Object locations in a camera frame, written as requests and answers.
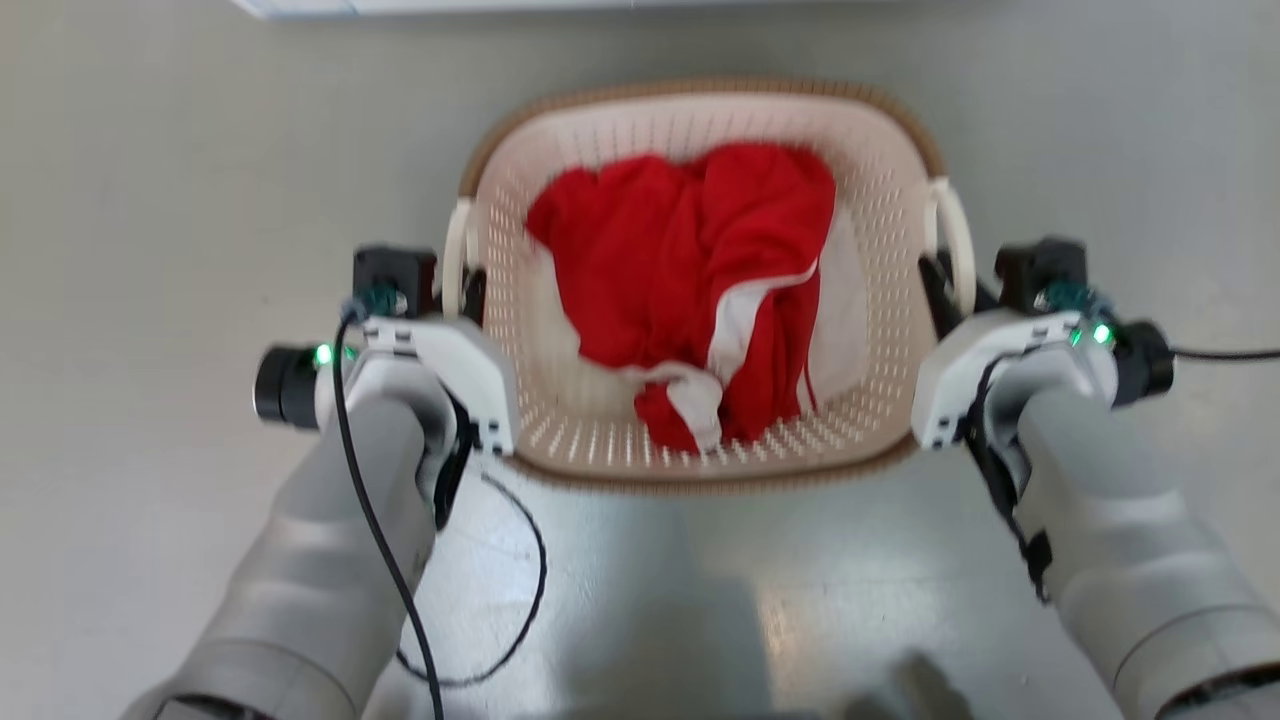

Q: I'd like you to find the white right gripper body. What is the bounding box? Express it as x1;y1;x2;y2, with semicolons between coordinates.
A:
909;307;1093;452

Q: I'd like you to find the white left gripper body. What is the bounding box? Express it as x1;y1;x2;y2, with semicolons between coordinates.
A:
362;315;523;458

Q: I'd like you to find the beige plastic laundry basket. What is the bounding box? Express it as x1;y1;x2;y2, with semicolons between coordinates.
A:
440;78;979;497

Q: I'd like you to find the red garment with white stripe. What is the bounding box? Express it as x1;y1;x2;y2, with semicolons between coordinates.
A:
524;142;839;457

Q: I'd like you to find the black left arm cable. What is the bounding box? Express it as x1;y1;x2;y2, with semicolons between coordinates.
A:
332;308;447;720

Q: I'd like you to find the thin black looping cable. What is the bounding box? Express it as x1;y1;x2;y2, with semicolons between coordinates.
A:
396;470;550;690

